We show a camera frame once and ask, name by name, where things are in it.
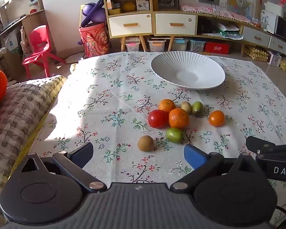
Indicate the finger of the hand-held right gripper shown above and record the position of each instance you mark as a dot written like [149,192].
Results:
[259,143]

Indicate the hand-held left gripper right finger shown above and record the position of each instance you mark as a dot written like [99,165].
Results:
[193,156]

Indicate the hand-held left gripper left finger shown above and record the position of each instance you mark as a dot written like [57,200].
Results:
[82,153]

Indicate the bright green jujube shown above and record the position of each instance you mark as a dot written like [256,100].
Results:
[175,135]

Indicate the large orange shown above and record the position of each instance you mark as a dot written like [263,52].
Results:
[179,118]

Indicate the small tangerine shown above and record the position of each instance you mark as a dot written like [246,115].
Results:
[216,118]
[166,105]

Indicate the dark green jujube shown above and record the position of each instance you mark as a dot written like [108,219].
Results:
[197,108]

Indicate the brown kiwi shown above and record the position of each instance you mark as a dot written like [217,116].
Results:
[145,143]

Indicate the red tomato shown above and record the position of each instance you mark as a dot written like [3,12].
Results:
[158,119]

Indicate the white ribbed plate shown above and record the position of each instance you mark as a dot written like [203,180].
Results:
[188,69]

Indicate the floral tablecloth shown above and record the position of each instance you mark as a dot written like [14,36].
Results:
[109,95]

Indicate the small white purple box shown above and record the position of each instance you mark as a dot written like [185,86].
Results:
[274,59]

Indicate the knitted checkered blanket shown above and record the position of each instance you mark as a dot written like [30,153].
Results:
[21,109]

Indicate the grey drawer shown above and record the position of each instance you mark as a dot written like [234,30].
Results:
[256,37]
[278,45]

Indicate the yellow wooden blocks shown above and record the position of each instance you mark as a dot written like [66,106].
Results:
[256,53]

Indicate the black appliance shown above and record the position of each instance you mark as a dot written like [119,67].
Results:
[284,27]

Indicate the red cardboard box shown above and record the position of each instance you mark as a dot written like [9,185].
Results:
[216,47]

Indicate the white printed carton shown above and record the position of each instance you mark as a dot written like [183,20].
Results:
[268,21]

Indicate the clear storage box blue lid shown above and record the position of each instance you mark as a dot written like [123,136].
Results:
[197,45]
[180,44]

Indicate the white and green paper bags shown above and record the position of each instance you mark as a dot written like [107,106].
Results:
[230,32]

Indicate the red printed bucket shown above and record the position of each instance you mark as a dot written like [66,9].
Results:
[94,40]

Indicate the long curved wooden cabinet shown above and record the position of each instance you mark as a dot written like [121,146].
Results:
[238,23]

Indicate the clear storage box orange contents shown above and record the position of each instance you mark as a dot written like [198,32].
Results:
[156,45]

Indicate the red plastic chair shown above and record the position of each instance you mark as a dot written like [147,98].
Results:
[39,43]

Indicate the clear storage box pink contents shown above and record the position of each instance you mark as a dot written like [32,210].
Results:
[132,45]

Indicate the black box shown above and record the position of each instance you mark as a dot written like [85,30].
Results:
[206,25]

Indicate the white drawer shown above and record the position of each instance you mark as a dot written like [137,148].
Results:
[130,25]
[176,24]

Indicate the map poster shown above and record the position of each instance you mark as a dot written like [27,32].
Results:
[239,4]

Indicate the purple ball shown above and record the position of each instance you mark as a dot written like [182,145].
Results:
[97,15]

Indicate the wooden single drawer cabinet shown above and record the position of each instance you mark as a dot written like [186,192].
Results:
[197,12]

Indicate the pink lace cloth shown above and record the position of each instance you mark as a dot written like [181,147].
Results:
[205,9]

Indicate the wooden desk with shelves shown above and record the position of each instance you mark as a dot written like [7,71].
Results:
[31,16]

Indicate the small wooden box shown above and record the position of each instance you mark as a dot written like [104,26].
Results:
[113,8]

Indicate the tall wooden shelf cabinet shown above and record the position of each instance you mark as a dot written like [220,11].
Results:
[104,4]

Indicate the yellow round jar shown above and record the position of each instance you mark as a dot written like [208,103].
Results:
[129,7]

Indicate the purple plastic toy frame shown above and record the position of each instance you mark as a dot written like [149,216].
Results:
[90,16]

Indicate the white wall socket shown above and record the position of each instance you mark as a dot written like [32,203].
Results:
[222,3]

